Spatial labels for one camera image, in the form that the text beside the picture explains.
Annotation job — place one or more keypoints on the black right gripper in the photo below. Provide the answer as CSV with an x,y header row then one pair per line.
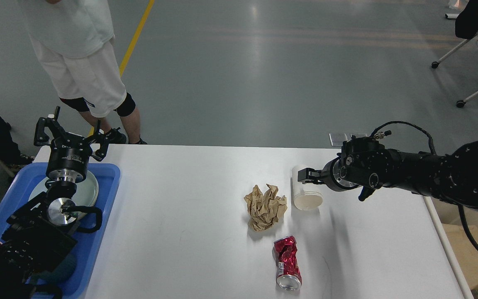
x,y
329,175

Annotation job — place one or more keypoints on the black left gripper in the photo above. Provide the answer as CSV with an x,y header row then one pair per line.
x,y
68,160

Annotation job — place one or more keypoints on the white paper cup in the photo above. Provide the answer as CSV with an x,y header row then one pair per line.
x,y
305,197

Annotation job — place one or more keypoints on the light green plate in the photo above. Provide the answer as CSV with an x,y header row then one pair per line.
x,y
86,195

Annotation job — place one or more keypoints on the brown paper ball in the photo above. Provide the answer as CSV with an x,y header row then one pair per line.
x,y
265,209

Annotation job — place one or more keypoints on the crushed red soda can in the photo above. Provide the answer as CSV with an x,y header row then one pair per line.
x,y
288,275

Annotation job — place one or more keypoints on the dark teal mug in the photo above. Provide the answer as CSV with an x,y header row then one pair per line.
x,y
60,274

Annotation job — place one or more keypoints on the brown paper bag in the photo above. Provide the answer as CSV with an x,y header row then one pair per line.
x,y
466,255

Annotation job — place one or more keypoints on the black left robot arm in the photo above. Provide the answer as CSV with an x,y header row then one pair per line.
x,y
40,233

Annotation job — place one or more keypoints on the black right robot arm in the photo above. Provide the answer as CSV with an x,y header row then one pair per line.
x,y
365,162

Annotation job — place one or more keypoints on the metal floor plates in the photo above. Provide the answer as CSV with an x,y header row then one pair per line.
x,y
337,139

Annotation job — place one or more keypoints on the blue plastic tray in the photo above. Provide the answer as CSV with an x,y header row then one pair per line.
x,y
26,185

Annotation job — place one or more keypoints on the person in white shorts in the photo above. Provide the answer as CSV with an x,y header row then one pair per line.
x,y
73,42

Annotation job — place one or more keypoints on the beige plastic bin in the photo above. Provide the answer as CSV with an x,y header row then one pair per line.
x,y
442,213

